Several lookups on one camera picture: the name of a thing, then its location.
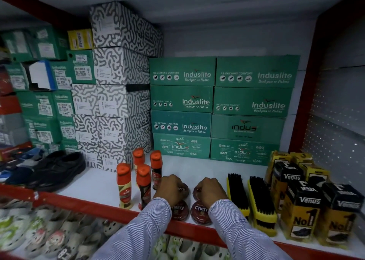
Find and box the person's right forearm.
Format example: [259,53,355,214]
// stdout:
[208,199,293,260]

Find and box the grey shoe box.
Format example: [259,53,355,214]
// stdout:
[0,113,25,132]
[0,128,29,147]

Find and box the orange red flat box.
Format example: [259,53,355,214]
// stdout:
[0,142,33,162]

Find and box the person's left forearm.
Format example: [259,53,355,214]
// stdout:
[92,198,173,260]

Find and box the person's right hand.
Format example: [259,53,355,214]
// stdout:
[195,177,229,209]

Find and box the black leather shoe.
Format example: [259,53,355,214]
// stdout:
[27,152,87,193]
[34,150,68,169]

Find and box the yellow black bristle shoe brush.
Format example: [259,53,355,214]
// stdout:
[226,173,251,218]
[247,176,278,238]

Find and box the white blue shoe box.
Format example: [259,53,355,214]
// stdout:
[28,60,58,91]

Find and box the stack of squiggle patterned boxes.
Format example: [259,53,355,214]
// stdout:
[71,1,165,172]

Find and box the dark red shelf beam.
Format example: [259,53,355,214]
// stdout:
[0,0,92,31]

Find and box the yellow shoe box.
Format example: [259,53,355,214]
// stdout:
[67,29,94,51]

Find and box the white perforated panel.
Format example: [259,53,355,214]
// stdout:
[301,65,365,195]

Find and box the orange cap liquid polish bottle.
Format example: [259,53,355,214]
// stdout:
[150,150,163,191]
[133,148,146,175]
[136,164,152,211]
[116,163,133,211]

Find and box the red shelf edge rail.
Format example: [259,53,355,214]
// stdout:
[0,184,365,260]

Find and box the pile of pale children's clogs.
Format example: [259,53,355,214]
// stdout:
[0,196,232,260]

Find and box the stack of green shoe boxes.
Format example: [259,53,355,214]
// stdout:
[148,54,301,166]

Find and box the stack of white-labelled green boxes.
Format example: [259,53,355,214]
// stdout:
[0,26,96,155]

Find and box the group of yellow black cartons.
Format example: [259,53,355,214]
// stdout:
[264,150,365,248]

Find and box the grey blue sandal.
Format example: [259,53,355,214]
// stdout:
[11,148,45,169]

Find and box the person's left hand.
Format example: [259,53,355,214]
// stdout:
[153,174,186,208]

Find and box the red shoe box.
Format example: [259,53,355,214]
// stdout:
[0,95,22,115]
[0,69,13,95]

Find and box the red shelf post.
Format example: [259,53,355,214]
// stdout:
[288,0,365,155]

